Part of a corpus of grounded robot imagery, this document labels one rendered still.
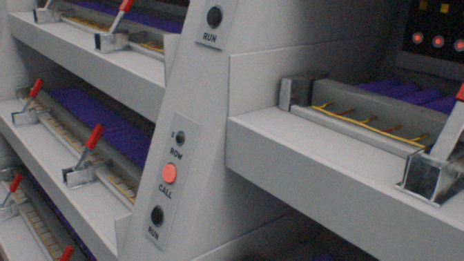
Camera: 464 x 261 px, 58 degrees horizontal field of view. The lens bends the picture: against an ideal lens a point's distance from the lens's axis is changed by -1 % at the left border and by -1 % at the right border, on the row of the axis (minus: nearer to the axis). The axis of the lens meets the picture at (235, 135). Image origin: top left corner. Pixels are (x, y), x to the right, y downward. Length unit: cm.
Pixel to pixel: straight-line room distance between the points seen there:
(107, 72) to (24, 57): 47
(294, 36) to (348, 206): 16
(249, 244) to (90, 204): 23
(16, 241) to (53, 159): 20
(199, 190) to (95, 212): 22
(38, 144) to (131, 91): 31
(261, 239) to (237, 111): 15
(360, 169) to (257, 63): 13
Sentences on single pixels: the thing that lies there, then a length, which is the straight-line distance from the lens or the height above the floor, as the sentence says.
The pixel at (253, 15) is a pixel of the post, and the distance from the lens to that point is 34.
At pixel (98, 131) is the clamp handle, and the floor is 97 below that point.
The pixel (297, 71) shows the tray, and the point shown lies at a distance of 38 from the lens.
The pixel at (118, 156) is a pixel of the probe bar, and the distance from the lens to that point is 63.
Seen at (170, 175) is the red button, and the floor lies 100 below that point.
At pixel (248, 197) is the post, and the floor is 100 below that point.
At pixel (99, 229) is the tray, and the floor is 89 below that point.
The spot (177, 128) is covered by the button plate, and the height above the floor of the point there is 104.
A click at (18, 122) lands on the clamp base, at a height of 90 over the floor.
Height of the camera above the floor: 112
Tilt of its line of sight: 10 degrees down
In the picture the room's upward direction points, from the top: 17 degrees clockwise
